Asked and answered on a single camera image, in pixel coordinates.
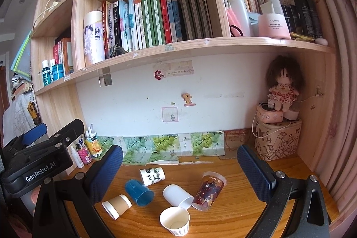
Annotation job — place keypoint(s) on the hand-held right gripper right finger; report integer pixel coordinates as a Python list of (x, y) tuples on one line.
[(255, 171)]

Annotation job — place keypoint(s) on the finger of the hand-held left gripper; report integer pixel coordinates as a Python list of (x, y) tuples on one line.
[(71, 130), (35, 134)]

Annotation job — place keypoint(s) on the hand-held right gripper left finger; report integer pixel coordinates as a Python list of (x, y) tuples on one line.
[(107, 171)]

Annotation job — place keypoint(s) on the brown paper cup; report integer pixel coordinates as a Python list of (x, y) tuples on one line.
[(117, 206)]

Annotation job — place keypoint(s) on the blue plastic cup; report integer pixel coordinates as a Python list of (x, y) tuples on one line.
[(138, 192)]

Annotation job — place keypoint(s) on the white panda print cup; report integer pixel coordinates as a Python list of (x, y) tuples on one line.
[(152, 175)]

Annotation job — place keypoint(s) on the dark red patterned cup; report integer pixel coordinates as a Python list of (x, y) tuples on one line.
[(209, 190)]

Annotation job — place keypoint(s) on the plain white plastic cup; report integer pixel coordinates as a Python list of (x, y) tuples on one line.
[(177, 194)]

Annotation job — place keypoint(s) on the white paper cup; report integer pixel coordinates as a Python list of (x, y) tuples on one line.
[(175, 221)]

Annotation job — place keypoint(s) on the white spray bottle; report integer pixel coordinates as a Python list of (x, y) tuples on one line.
[(77, 157)]

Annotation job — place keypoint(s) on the pink bottle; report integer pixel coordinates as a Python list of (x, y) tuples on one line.
[(84, 155)]

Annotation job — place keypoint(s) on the printed fabric storage box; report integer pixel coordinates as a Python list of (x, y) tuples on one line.
[(279, 140)]

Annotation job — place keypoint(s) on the pink speaker box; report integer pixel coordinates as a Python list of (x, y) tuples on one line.
[(269, 116)]

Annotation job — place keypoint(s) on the white paper strip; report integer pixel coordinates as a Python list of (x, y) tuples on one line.
[(164, 162)]

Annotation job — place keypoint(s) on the teal bottle white cap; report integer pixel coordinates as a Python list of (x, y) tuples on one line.
[(45, 75), (52, 70)]

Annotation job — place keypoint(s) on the teal jar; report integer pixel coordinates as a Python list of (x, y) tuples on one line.
[(58, 71)]

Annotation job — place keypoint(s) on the row of grape print papers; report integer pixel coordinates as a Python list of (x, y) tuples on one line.
[(167, 144)]

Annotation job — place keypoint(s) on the row of red books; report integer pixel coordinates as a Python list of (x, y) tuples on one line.
[(65, 54)]

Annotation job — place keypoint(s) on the green edged folder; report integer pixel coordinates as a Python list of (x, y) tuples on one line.
[(23, 55)]

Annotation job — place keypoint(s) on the pink square sticky note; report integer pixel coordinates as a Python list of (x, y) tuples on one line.
[(169, 114)]

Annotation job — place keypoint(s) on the brown haired doll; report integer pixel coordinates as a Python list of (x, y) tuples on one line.
[(283, 84)]

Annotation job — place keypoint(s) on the black hair claw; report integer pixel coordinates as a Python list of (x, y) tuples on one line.
[(115, 51)]

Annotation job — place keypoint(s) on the white printed cylinder tube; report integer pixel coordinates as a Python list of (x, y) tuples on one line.
[(94, 37)]

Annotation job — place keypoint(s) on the taped paper note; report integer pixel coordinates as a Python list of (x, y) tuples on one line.
[(178, 68)]

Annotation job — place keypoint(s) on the wooden bookshelf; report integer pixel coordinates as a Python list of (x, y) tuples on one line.
[(251, 44)]

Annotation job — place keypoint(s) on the row of colourful books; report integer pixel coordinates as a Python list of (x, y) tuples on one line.
[(156, 20)]

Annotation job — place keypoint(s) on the pink curtain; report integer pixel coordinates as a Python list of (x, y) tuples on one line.
[(341, 59)]

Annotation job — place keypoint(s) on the gold wrapped packet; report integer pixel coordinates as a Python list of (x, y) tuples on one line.
[(301, 36)]

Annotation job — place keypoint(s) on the pink stone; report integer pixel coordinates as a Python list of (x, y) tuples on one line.
[(321, 41)]

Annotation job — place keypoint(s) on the pink cream jar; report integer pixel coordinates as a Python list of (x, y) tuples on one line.
[(274, 26)]

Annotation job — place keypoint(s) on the pink comb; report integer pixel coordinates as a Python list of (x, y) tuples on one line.
[(233, 17)]

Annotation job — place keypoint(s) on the row of dark books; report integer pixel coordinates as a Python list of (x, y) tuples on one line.
[(304, 15)]

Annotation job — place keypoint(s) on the tall white bottle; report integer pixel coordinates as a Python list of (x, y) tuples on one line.
[(237, 6)]

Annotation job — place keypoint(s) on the cartoon wall clip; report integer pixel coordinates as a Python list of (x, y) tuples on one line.
[(188, 99)]

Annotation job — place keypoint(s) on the red wall sticker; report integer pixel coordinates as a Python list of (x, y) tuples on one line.
[(159, 74)]

